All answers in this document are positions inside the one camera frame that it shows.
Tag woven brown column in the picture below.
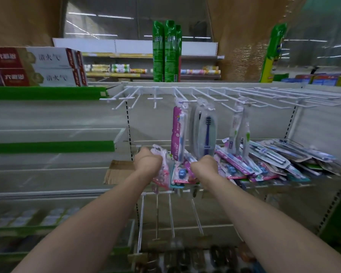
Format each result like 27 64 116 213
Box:
0 0 62 47
206 0 307 82

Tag oval blue toothbrush pack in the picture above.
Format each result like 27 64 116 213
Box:
200 106 217 160

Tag pile of toothbrush packs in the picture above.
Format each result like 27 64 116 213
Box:
170 138 341 191

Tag orange round object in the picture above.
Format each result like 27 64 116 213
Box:
238 243 256 262

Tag person's left forearm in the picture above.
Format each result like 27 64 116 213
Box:
11 170 157 273

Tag person's left hand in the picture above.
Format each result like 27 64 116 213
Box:
133 147 163 179

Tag clear pink-topped toothbrush pack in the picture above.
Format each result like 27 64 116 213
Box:
227 96 244 155

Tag green yellow spray can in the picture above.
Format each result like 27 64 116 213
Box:
260 23 288 83

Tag white shelf unit yellow strips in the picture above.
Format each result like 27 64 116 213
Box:
52 38 225 82

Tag pink kids toothbrush pack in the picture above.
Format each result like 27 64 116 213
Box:
150 144 171 194

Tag clear green toothbrush pack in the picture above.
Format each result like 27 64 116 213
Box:
241 106 251 162

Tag brown cardboard tray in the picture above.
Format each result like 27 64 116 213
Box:
103 160 137 185

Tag pink label toothbrush pack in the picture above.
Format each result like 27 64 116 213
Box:
171 104 188 163
178 99 190 157

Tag person's right hand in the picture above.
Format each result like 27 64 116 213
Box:
190 155 219 182

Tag red white toothpaste box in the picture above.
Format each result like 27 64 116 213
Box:
78 67 88 86
0 47 74 69
73 50 84 69
0 67 81 87

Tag person's right forearm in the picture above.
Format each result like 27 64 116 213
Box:
204 173 341 273

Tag row of colourful wrap rolls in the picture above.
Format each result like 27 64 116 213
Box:
84 64 221 76

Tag green spray can red side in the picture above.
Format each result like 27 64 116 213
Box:
175 24 182 82

